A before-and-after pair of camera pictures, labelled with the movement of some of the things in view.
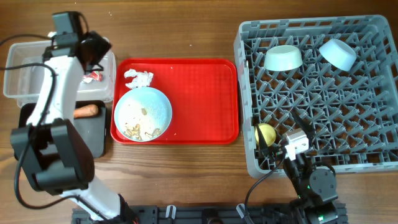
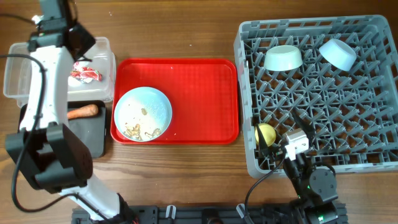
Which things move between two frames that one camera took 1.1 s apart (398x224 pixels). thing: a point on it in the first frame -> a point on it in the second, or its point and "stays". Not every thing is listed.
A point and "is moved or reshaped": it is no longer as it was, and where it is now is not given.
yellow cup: x=268 y=132 stays
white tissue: x=140 y=78 is moved or reshaped
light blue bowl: x=339 y=54 stays
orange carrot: x=86 y=111 stays
